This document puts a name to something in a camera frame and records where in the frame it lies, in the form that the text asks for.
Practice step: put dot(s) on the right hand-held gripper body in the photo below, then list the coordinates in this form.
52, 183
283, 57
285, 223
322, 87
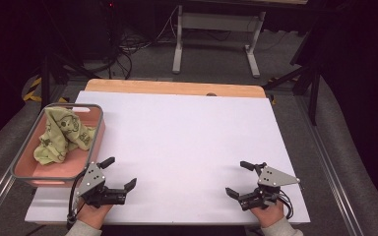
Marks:
274, 178

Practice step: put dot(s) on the white board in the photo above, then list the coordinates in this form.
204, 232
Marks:
183, 141

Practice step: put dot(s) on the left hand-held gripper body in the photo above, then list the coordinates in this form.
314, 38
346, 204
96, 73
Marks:
92, 180

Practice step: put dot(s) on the yellow black hazard tape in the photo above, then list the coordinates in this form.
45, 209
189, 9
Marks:
29, 95

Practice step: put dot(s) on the black metal stand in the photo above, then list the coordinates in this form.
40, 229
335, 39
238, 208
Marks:
45, 82
314, 98

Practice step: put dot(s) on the white metal desk frame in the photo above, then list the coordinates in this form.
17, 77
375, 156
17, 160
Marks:
178, 49

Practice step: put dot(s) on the pink basket with grey rim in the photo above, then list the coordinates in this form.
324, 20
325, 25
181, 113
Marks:
62, 169

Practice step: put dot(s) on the green printed cloth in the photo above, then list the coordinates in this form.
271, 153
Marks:
59, 131

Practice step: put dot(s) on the person's right hand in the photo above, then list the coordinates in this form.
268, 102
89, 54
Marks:
269, 214

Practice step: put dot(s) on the person's left hand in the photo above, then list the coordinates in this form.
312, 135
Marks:
92, 214

